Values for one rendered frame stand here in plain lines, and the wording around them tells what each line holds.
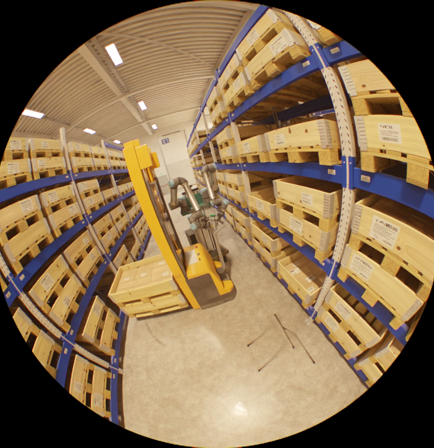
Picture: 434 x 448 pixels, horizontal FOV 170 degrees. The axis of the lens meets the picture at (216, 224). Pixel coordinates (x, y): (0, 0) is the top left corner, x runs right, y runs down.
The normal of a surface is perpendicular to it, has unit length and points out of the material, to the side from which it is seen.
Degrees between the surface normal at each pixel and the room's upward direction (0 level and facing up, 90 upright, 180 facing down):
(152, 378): 0
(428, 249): 90
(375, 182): 90
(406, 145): 90
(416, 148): 90
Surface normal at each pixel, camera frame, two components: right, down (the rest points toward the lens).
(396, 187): -0.94, 0.31
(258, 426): -0.23, -0.88
